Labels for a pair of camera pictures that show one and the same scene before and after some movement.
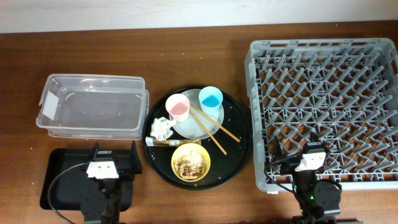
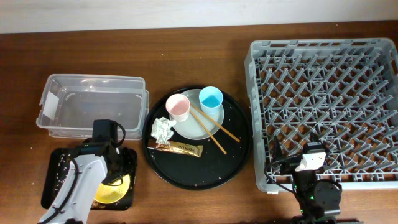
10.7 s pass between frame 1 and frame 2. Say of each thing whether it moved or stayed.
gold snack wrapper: moved
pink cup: stayed
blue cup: stayed
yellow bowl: moved
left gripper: moved
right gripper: stayed
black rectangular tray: stayed
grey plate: stayed
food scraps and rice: moved
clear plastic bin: stayed
